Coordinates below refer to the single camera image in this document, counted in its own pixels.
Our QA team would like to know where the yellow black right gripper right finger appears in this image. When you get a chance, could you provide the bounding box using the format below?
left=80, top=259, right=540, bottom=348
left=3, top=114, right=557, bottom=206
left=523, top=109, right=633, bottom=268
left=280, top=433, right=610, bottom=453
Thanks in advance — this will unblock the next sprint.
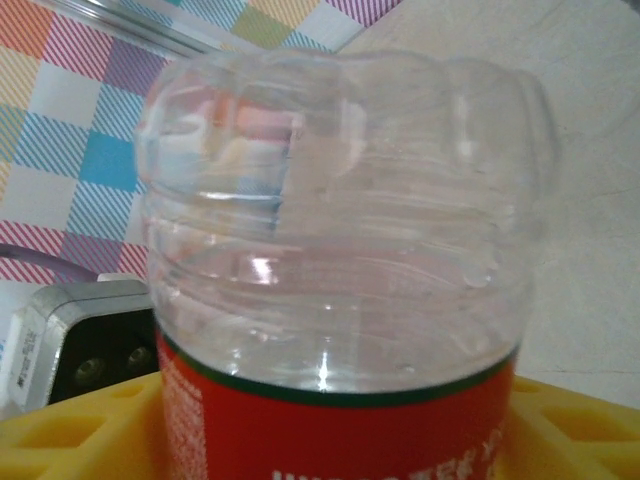
left=502, top=374, right=640, bottom=480

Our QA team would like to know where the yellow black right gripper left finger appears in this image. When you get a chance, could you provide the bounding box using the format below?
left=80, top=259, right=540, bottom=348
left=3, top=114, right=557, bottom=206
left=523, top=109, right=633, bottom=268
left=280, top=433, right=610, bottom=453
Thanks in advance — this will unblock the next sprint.
left=0, top=372, right=169, bottom=480

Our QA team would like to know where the red label bottle red cap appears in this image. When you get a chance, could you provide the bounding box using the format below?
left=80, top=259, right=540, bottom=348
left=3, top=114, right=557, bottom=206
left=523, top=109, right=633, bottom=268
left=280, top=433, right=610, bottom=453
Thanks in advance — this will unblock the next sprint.
left=134, top=49, right=556, bottom=480

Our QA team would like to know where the colourful plaid backdrop cloth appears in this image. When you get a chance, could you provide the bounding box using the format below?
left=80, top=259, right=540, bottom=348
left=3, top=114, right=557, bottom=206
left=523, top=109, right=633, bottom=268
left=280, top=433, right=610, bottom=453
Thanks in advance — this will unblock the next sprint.
left=227, top=0, right=406, bottom=54
left=0, top=12, right=171, bottom=296

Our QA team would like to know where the aluminium frame post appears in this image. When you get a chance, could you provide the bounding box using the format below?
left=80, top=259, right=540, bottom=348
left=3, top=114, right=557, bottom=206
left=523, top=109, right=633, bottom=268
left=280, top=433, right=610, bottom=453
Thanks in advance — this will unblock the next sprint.
left=69, top=0, right=224, bottom=57

